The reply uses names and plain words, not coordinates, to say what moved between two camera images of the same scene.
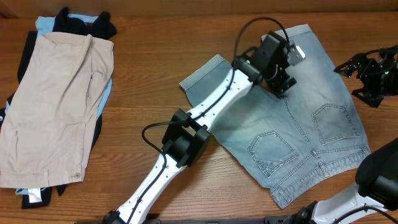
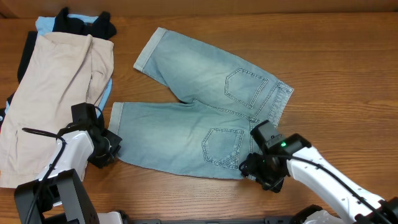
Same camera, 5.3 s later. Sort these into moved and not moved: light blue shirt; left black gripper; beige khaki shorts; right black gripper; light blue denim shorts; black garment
Moved: left black gripper; right black gripper; light blue denim shorts
Not moved: light blue shirt; black garment; beige khaki shorts
